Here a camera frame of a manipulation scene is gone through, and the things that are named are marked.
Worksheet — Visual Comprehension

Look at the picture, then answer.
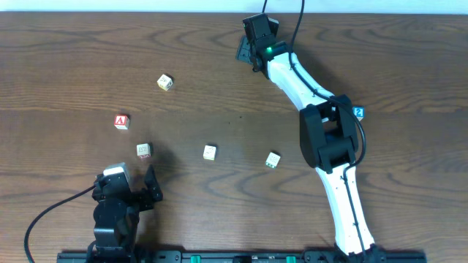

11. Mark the red letter A block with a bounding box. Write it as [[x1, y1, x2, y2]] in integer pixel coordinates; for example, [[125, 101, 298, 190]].
[[113, 115, 129, 130]]

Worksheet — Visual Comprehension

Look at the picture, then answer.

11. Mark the blue number 2 block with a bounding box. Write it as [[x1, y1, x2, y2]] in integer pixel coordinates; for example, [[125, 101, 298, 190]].
[[352, 107, 365, 121]]

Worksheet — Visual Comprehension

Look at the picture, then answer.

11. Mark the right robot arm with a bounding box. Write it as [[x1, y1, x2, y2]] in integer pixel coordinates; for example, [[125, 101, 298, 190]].
[[236, 37, 374, 262]]

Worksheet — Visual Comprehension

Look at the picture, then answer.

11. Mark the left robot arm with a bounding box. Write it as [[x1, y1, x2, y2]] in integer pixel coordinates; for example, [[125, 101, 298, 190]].
[[86, 163, 163, 262]]

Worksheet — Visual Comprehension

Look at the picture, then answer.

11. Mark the red edged picture block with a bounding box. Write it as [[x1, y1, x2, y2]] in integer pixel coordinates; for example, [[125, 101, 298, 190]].
[[136, 143, 151, 159]]

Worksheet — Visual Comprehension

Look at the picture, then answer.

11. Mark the yellow edged plain block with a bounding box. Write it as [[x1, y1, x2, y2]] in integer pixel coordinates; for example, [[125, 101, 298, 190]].
[[203, 145, 216, 161]]

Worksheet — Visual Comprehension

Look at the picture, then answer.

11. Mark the yellow picture block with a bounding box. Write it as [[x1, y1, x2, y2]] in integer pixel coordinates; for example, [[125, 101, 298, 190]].
[[156, 74, 173, 91]]

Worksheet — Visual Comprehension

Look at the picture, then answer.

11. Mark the green edged plain block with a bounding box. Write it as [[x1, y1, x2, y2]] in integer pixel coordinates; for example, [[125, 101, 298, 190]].
[[265, 152, 281, 169]]

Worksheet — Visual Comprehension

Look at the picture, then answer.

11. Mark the black mounting rail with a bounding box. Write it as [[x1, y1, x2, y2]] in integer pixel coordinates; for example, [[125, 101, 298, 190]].
[[56, 249, 427, 263]]

